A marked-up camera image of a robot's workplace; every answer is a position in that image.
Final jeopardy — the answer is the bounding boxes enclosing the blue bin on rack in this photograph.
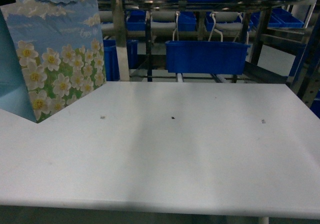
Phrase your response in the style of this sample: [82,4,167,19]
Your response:
[165,40,250,75]

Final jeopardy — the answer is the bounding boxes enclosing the flower gift bag light blue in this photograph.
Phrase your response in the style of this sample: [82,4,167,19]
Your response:
[1,0,106,123]

